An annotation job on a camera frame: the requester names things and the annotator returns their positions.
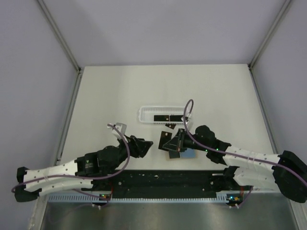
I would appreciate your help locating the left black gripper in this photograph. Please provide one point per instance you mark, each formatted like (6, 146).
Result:
(138, 146)

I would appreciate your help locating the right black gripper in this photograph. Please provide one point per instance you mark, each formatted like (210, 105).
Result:
(178, 142)

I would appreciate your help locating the beige card holder wallet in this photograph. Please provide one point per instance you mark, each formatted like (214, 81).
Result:
(187, 154)

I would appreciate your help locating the black VIP card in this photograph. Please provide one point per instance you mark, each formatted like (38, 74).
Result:
(174, 154)
(171, 126)

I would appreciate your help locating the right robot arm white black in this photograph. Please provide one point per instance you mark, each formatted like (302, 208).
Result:
(285, 173)

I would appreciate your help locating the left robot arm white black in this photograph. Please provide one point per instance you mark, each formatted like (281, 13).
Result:
(84, 172)

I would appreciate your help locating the white plastic basket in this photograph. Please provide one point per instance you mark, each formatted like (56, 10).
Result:
(146, 113)

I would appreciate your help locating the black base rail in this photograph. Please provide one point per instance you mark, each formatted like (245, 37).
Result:
(168, 184)

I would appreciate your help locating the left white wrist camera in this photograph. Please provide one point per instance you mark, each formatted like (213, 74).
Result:
(118, 130)

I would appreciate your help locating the white slotted cable duct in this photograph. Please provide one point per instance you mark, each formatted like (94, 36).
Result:
(74, 197)

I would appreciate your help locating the left aluminium frame post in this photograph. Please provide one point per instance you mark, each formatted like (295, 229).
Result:
(58, 34)

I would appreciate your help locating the aluminium frame post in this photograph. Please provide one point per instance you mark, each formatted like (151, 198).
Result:
(271, 31)
(58, 34)

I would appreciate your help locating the right aluminium frame post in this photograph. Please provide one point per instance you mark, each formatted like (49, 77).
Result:
(271, 31)

